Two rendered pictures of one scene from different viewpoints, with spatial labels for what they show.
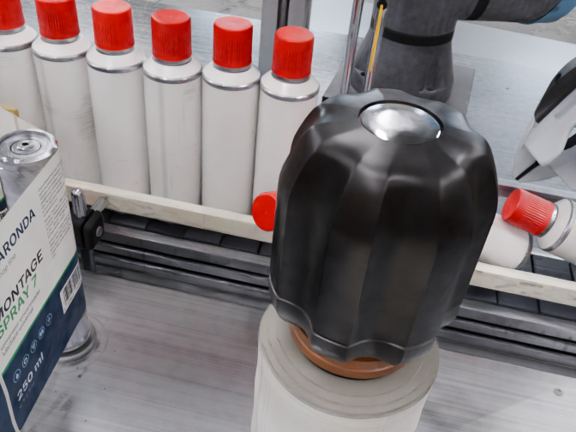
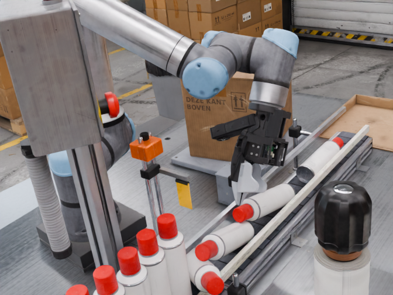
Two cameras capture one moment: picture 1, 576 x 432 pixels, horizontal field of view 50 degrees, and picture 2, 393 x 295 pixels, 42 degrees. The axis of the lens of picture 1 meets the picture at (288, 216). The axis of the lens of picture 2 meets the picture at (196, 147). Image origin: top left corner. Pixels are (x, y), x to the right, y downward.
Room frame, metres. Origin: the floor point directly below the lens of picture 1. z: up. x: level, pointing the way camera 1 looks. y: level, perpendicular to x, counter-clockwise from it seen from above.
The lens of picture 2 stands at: (0.02, 0.59, 1.58)
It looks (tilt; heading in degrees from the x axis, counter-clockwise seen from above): 27 degrees down; 303
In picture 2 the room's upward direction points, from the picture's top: 7 degrees counter-clockwise
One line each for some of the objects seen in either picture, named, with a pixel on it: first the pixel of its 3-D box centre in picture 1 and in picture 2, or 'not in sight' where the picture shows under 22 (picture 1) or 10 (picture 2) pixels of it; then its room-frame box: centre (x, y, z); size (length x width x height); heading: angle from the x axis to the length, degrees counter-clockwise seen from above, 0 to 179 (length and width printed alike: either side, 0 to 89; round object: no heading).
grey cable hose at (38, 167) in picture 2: not in sight; (48, 201); (0.60, 0.15, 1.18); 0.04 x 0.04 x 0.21
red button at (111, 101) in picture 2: not in sight; (107, 105); (0.50, 0.08, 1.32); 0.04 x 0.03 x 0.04; 137
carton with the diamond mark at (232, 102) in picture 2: not in sight; (240, 100); (0.70, -0.73, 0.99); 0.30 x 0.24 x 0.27; 93
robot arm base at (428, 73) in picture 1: (406, 51); (86, 206); (0.84, -0.14, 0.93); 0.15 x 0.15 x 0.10
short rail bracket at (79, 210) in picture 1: (94, 229); not in sight; (0.43, 0.18, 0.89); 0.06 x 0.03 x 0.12; 172
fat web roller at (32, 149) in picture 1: (49, 255); not in sight; (0.31, 0.17, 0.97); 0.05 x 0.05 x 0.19
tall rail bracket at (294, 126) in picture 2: not in sight; (302, 146); (0.46, -0.63, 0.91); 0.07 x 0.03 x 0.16; 172
